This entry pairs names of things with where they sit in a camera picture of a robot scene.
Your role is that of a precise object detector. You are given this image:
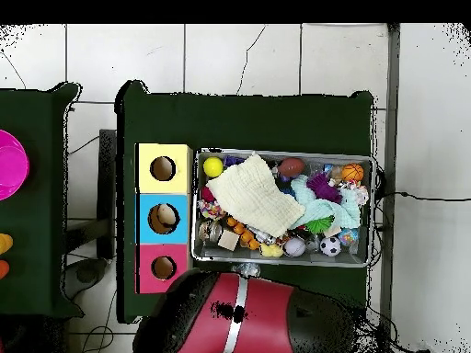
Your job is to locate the mint green cloth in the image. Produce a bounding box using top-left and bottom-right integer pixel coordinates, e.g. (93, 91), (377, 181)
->
(290, 174), (362, 231)

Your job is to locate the cream yellow cloth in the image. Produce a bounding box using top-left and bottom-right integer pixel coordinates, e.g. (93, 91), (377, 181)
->
(206, 154), (306, 239)

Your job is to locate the brown toy football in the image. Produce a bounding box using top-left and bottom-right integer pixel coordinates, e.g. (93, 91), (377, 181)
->
(277, 157), (306, 178)

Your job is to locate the clear mesh bin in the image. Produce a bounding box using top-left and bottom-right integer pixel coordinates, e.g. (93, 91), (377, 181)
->
(190, 147), (376, 268)

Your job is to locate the black cable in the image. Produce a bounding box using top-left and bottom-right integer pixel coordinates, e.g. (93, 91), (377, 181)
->
(374, 190), (471, 203)

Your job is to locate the small soccer ball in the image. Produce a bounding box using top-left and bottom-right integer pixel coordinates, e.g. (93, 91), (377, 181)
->
(319, 235), (343, 258)

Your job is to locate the yellow ball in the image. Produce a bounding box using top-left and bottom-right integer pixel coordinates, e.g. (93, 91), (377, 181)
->
(202, 156), (225, 178)

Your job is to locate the green spiky ball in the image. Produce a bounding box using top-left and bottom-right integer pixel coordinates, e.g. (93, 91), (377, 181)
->
(304, 216), (334, 235)

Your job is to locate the magenta plate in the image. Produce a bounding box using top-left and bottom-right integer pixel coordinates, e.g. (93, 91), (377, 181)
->
(0, 129), (30, 201)

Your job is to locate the orange toy basketball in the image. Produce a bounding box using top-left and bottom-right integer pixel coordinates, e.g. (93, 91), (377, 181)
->
(341, 163), (365, 183)

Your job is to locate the purple spiky toy with eyes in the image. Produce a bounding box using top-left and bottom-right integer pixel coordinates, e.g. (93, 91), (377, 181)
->
(306, 172), (343, 205)

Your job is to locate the small wooden block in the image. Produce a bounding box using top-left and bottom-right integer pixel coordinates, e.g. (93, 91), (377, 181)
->
(217, 230), (241, 251)

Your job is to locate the dark green side table cloth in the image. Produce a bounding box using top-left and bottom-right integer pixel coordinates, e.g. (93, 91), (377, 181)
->
(0, 82), (84, 320)

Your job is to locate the white ball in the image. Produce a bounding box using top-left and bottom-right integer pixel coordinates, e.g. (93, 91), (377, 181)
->
(283, 236), (307, 258)

